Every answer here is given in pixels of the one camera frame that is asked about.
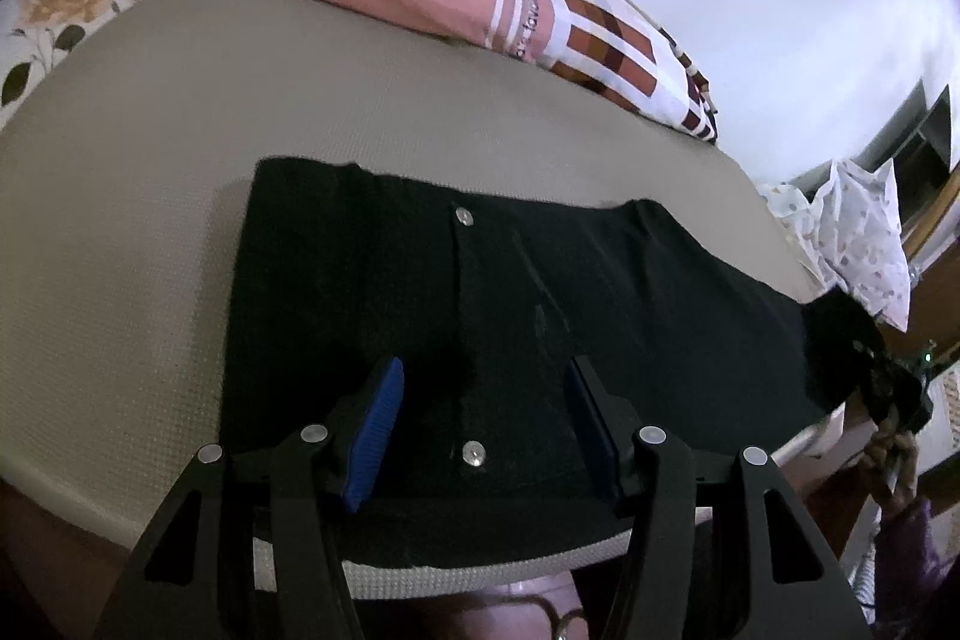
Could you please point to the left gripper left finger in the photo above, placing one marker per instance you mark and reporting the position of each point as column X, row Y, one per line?
column 249, row 544

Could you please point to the person's right hand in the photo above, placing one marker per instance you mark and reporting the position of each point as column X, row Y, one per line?
column 890, row 460

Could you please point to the dark wall shelf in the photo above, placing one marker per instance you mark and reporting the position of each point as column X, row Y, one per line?
column 917, row 140

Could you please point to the black pants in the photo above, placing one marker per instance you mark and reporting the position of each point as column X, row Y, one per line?
column 432, row 332

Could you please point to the white woven basket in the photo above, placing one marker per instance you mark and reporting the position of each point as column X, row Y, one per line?
column 939, row 438

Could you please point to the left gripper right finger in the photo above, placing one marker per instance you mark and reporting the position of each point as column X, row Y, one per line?
column 720, row 545

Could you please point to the beige mattress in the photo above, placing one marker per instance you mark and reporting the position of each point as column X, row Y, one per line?
column 124, row 181

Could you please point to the floral white pillow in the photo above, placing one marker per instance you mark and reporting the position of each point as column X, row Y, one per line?
column 37, row 35

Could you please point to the white patterned bedsheet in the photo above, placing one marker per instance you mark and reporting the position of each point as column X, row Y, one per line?
column 848, row 235

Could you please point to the pink plaid pillow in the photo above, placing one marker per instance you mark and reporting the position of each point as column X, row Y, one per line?
column 609, row 47

